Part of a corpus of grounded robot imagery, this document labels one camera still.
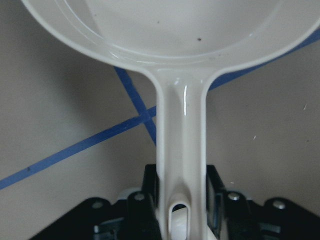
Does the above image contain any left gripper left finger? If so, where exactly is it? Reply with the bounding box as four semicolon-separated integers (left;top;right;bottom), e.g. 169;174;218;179
126;164;160;240

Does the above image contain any white dustpan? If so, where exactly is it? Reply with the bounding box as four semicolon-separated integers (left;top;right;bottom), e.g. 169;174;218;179
24;0;320;240

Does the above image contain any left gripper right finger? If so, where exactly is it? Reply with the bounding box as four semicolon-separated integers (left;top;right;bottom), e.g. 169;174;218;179
206;165;253;240

